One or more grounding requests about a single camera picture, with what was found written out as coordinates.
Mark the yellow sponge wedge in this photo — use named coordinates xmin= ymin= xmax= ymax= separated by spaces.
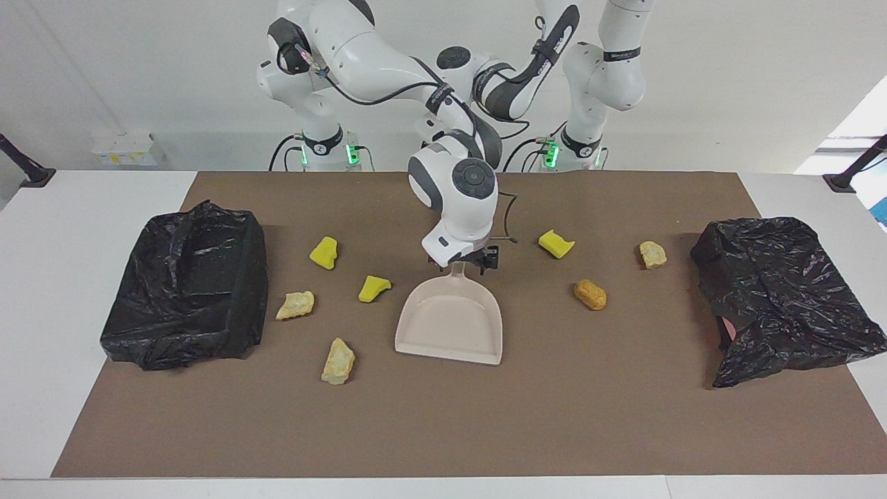
xmin=358 ymin=275 xmax=392 ymax=304

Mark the beige stone piece upper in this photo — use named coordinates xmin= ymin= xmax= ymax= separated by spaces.
xmin=322 ymin=338 xmax=355 ymax=385

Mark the brown table mat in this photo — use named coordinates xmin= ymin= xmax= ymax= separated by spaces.
xmin=52 ymin=171 xmax=887 ymax=478

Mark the black clamp stand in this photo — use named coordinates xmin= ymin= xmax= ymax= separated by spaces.
xmin=0 ymin=133 xmax=56 ymax=188
xmin=823 ymin=135 xmax=887 ymax=193

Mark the brown toy bread roll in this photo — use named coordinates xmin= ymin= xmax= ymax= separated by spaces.
xmin=574 ymin=279 xmax=608 ymax=310

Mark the white wall power box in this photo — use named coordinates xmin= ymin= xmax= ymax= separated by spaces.
xmin=90 ymin=133 xmax=166 ymax=166

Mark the black bag lined open bin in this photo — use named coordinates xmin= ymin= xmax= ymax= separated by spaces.
xmin=100 ymin=200 xmax=269 ymax=371

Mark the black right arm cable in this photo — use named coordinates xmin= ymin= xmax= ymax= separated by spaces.
xmin=277 ymin=42 xmax=519 ymax=245

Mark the yellow sponge chunk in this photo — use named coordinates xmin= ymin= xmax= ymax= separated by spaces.
xmin=309 ymin=236 xmax=339 ymax=270

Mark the beige stone piece right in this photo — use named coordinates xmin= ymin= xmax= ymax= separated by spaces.
xmin=276 ymin=290 xmax=315 ymax=321

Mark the pink plastic dustpan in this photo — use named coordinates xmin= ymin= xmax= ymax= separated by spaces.
xmin=395 ymin=262 xmax=503 ymax=366

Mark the crumpled black trash bag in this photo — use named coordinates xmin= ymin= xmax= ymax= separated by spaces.
xmin=690 ymin=217 xmax=887 ymax=389

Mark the beige stone piece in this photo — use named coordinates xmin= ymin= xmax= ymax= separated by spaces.
xmin=322 ymin=338 xmax=355 ymax=385
xmin=276 ymin=290 xmax=315 ymax=321

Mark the yellow sponge with green backing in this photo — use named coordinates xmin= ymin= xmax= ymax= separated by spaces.
xmin=538 ymin=229 xmax=576 ymax=259

